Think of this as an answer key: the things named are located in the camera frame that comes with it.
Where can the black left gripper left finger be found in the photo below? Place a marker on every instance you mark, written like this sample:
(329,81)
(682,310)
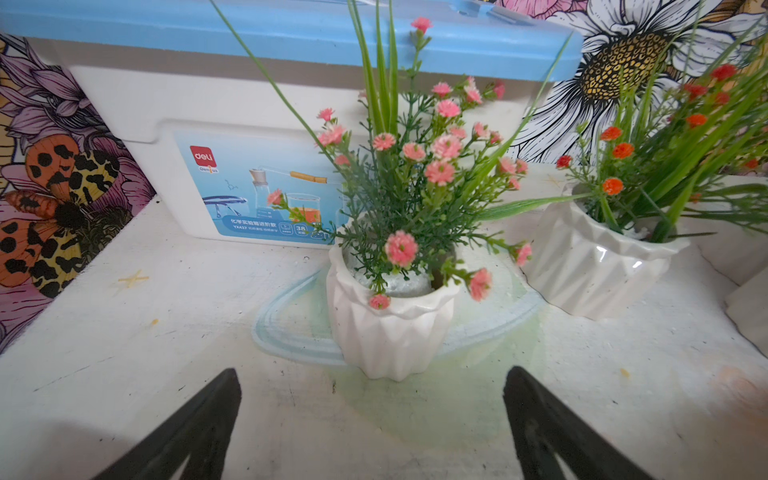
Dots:
(192,443)

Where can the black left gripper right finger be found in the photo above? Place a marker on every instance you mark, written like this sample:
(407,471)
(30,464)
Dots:
(548,435)

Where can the pink flower white pot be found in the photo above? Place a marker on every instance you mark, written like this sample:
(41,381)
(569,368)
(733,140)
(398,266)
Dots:
(416,192)

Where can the orange flower white pot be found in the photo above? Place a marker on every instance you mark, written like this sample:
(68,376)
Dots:
(663,159)

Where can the blue lid white storage box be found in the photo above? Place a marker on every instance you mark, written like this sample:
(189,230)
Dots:
(216,101)

